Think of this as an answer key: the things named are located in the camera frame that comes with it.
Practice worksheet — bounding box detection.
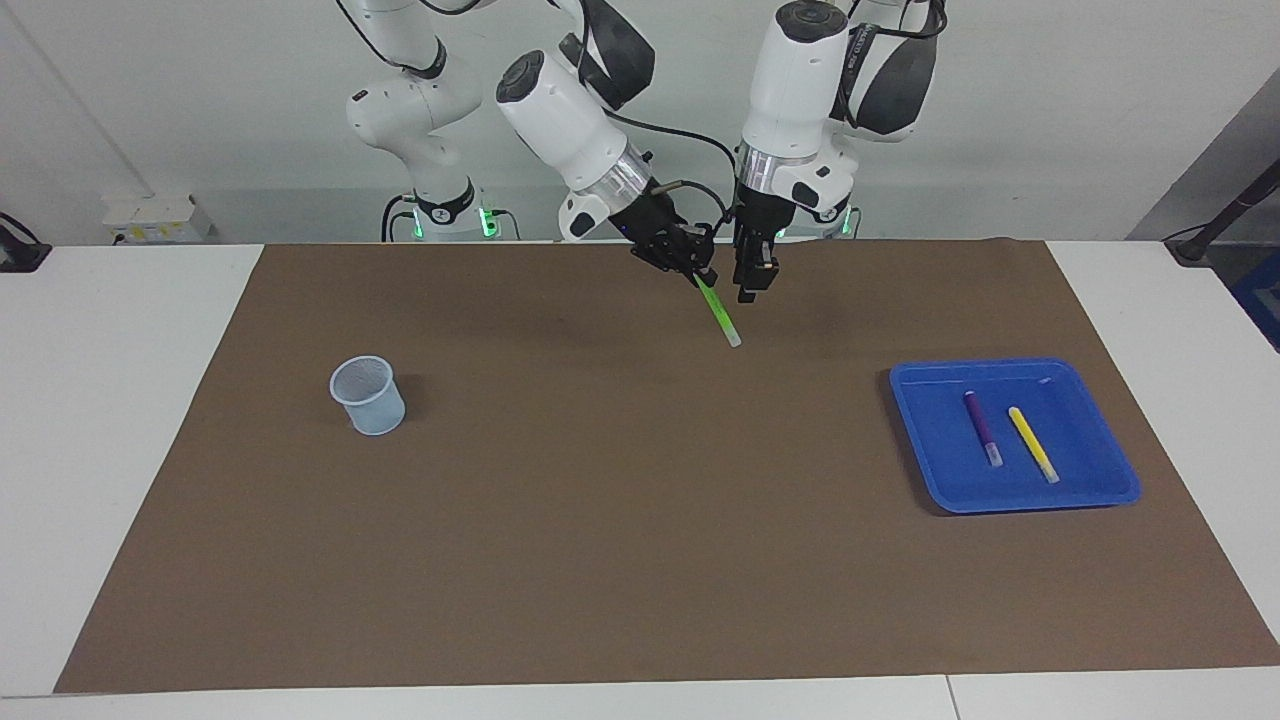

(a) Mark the green highlighter pen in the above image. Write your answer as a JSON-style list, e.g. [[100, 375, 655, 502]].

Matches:
[[693, 275, 744, 350]]

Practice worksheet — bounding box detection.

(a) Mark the purple highlighter pen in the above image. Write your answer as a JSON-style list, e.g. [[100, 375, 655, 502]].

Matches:
[[963, 391, 1004, 468]]

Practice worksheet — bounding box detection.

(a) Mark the brown table mat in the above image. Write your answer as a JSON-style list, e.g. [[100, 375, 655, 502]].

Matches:
[[55, 238, 1280, 695]]

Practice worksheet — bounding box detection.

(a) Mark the yellow highlighter pen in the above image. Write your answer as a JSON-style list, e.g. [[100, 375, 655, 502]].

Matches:
[[1008, 407, 1060, 485]]

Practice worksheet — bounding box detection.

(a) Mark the translucent plastic cup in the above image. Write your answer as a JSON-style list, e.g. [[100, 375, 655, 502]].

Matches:
[[329, 355, 407, 437]]

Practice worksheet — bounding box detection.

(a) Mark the blue plastic tray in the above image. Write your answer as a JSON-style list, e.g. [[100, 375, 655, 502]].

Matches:
[[889, 358, 1142, 515]]

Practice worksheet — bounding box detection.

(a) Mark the black stand pole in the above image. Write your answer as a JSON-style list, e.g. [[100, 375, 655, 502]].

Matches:
[[1164, 158, 1280, 267]]

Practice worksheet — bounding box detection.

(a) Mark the blue box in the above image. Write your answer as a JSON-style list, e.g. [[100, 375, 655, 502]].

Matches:
[[1230, 248, 1280, 353]]

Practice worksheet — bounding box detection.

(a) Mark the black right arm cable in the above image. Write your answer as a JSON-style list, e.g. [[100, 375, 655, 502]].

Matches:
[[598, 108, 741, 231]]

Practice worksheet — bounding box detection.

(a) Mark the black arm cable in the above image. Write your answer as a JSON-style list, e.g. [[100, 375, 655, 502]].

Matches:
[[838, 0, 949, 136], [598, 108, 741, 231]]

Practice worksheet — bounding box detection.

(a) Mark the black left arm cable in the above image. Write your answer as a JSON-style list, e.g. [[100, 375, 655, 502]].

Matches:
[[838, 0, 949, 136]]

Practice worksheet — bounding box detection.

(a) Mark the black right base cable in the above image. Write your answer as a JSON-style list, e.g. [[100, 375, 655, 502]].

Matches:
[[379, 193, 419, 243]]

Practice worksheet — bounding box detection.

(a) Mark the white wall socket box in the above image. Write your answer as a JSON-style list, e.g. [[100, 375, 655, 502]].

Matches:
[[100, 194, 217, 245]]

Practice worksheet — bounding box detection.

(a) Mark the black clamp mount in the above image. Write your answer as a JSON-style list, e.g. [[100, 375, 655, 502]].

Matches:
[[0, 211, 53, 274]]

